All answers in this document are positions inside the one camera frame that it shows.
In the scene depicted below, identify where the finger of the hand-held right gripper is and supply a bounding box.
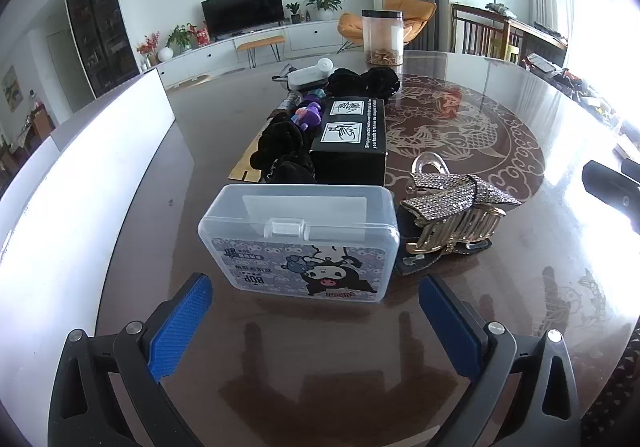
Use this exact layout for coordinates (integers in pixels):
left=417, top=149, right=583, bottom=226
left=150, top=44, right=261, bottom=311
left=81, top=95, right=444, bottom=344
left=582, top=160, right=640, bottom=223

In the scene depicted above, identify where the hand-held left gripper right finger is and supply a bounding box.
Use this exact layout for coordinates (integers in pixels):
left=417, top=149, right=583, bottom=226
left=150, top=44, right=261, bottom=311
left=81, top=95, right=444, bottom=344
left=418, top=273, right=581, bottom=447

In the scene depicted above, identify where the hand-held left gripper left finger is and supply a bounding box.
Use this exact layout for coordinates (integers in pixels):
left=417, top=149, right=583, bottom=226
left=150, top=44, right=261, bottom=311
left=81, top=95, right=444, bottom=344
left=47, top=273, right=213, bottom=447

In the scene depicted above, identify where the rhinestone bow hair claw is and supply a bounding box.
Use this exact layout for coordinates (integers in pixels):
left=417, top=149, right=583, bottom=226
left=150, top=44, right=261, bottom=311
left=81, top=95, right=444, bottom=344
left=400, top=172, right=523, bottom=255

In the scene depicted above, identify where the clear plastic cartoon print box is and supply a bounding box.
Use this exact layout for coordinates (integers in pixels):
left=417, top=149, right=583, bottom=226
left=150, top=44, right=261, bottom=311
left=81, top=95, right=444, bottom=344
left=197, top=184, right=401, bottom=303

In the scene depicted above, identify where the large white box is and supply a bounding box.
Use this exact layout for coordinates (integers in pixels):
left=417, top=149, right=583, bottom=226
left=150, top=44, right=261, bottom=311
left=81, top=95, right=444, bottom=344
left=0, top=67, right=177, bottom=408

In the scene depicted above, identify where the black cardboard box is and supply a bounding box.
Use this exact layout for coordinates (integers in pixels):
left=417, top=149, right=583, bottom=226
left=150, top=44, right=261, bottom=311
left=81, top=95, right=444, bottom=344
left=309, top=97, right=387, bottom=187

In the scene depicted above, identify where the silver cream tube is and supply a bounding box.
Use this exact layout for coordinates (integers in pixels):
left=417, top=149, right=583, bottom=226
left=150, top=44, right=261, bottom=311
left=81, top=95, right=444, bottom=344
left=277, top=92, right=306, bottom=115

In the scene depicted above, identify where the purple plastic toy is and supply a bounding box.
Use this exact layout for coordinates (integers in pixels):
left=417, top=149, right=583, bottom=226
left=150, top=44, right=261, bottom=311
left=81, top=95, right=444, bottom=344
left=292, top=94, right=326, bottom=130

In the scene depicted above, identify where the white sunscreen bottle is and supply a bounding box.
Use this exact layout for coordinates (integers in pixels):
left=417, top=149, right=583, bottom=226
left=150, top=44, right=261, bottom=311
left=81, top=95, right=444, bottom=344
left=287, top=58, right=335, bottom=90

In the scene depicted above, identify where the black backing card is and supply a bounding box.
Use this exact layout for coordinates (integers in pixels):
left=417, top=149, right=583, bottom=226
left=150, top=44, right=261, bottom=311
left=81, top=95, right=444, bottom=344
left=395, top=207, right=493, bottom=275

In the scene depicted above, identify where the clear hair clip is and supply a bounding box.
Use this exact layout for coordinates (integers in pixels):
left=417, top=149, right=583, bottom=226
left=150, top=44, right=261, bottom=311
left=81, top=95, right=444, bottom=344
left=409, top=151, right=451, bottom=178

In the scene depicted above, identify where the tan cardboard sheet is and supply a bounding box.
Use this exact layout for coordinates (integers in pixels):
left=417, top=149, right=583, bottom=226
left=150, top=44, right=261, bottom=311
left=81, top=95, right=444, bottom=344
left=229, top=127, right=281, bottom=183

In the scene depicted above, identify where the dark wooden chair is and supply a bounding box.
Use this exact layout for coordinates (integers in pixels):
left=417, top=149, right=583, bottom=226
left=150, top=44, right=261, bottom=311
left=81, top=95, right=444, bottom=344
left=451, top=2, right=526, bottom=60

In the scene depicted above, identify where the dining table with chairs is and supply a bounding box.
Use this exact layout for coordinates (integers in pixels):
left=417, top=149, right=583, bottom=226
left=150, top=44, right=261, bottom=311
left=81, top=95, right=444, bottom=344
left=0, top=102, right=56, bottom=178

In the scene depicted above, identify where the orange lounge chair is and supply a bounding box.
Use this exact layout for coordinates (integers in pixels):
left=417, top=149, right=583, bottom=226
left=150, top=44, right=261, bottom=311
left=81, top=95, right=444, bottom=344
left=337, top=0, right=437, bottom=53

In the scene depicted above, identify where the white television cabinet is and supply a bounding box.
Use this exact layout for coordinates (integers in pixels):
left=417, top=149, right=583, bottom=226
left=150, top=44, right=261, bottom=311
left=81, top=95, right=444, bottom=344
left=150, top=20, right=351, bottom=88

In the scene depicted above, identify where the clear jar with black lid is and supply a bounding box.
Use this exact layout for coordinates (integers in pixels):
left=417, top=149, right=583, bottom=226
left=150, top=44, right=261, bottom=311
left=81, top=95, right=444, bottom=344
left=361, top=8, right=404, bottom=65

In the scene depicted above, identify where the red flower arrangement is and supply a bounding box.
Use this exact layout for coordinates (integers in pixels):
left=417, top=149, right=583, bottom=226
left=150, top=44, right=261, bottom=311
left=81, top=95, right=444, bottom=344
left=137, top=32, right=161, bottom=65

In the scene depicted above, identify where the potted plant in green pot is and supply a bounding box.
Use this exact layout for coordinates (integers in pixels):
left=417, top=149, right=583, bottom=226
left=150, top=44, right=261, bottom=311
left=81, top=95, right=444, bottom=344
left=165, top=24, right=196, bottom=53

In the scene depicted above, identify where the wooden bench with metal legs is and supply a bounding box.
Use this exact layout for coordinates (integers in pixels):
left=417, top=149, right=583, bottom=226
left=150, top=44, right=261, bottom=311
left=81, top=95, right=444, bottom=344
left=236, top=34, right=285, bottom=70

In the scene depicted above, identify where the dark glass display cabinet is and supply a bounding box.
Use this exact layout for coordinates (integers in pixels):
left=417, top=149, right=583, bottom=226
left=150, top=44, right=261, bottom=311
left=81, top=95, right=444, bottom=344
left=64, top=0, right=141, bottom=98

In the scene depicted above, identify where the black television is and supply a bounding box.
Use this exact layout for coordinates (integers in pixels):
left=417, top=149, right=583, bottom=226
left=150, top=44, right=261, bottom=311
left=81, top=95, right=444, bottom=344
left=201, top=0, right=285, bottom=40

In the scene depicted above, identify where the large potted green plant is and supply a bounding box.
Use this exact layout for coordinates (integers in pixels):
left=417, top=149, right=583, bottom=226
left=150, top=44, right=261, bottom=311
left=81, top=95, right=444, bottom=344
left=304, top=0, right=346, bottom=21

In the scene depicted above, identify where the framed wall painting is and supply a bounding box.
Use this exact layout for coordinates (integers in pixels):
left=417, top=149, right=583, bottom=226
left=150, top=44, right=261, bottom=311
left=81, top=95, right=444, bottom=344
left=0, top=66, right=23, bottom=113

